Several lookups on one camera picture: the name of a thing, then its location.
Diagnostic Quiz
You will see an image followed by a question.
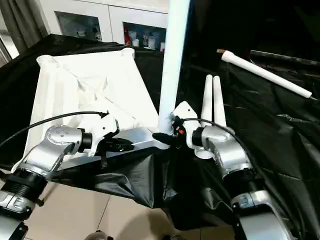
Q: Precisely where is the grey curtain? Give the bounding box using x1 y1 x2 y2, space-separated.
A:
0 0 51 55

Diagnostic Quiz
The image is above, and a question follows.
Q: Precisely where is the white plastic table leg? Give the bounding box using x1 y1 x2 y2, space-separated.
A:
156 0 192 136
221 49 313 99
212 76 229 129
195 75 215 160

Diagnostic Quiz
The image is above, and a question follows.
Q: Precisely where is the white plastic table top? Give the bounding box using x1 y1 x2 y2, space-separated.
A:
12 47 173 173

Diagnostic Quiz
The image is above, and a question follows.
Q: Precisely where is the black plastic mat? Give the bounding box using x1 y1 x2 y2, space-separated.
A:
0 34 320 236

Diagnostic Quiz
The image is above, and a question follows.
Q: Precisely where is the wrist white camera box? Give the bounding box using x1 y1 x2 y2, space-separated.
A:
171 101 202 149
82 116 121 154

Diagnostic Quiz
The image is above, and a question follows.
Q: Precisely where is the white glass-door cabinet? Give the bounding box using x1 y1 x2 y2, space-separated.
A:
37 0 171 52

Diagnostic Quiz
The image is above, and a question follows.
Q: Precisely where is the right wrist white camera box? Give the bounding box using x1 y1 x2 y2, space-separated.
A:
171 101 202 149

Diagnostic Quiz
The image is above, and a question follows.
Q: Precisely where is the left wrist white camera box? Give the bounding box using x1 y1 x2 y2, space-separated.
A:
82 116 121 154

